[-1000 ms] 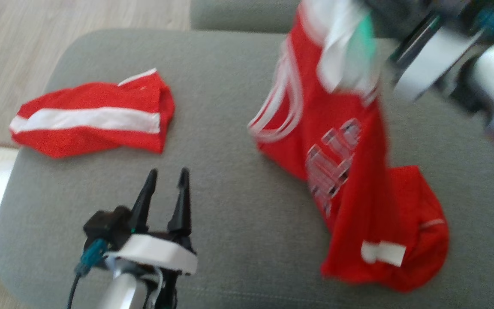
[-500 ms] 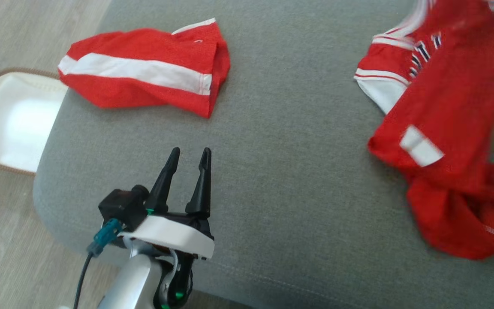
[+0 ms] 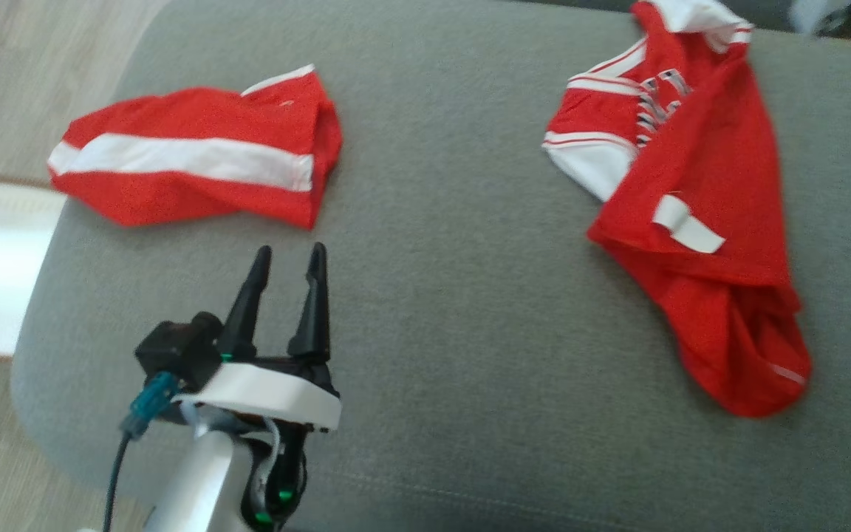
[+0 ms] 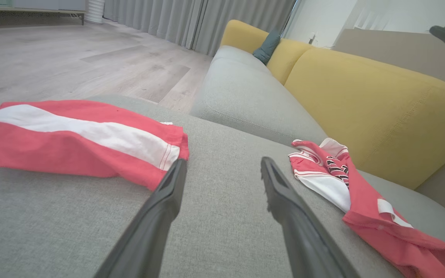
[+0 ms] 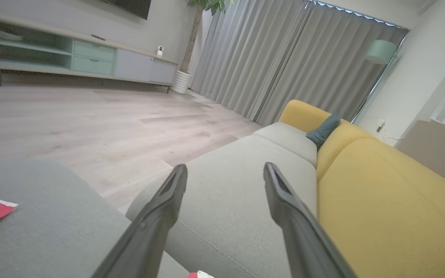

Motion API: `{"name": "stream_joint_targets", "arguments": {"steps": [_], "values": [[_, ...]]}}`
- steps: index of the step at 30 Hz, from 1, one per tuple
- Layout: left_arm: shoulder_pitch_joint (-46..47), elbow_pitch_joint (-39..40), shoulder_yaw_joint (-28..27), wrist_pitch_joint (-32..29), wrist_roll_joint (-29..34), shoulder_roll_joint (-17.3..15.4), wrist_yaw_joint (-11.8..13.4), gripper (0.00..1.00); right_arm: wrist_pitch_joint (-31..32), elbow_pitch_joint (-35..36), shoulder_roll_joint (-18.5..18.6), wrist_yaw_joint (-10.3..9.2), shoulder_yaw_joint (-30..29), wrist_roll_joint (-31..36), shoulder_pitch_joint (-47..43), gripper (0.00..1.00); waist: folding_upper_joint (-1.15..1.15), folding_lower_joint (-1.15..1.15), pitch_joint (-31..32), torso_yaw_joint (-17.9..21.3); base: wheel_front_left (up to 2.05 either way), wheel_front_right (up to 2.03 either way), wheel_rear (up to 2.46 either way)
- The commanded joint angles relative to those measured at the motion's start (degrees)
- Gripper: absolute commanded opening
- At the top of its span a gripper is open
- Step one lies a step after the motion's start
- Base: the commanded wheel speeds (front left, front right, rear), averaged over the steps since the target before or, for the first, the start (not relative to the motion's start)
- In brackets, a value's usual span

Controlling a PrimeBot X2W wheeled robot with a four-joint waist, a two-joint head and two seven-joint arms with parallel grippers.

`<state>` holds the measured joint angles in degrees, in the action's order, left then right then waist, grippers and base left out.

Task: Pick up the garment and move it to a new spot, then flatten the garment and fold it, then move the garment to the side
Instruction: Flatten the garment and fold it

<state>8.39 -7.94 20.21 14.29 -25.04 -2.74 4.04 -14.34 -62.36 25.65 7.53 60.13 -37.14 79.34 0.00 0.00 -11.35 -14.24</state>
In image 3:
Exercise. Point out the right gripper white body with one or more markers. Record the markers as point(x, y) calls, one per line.
point(818, 15)

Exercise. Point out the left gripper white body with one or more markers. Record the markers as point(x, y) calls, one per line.
point(263, 391)

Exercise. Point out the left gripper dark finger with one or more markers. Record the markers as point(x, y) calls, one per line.
point(313, 318)
point(247, 318)

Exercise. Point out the red white numbered jersey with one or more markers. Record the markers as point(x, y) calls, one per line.
point(706, 185)

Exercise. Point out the red shorts with white stripe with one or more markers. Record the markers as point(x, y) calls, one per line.
point(196, 118)

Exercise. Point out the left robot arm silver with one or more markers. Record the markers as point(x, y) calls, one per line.
point(196, 480)

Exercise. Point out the grey sofa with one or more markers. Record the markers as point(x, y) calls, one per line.
point(433, 295)

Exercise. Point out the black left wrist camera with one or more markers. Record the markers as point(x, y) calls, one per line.
point(178, 351)

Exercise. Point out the teal left camera connector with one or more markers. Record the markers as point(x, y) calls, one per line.
point(151, 403)

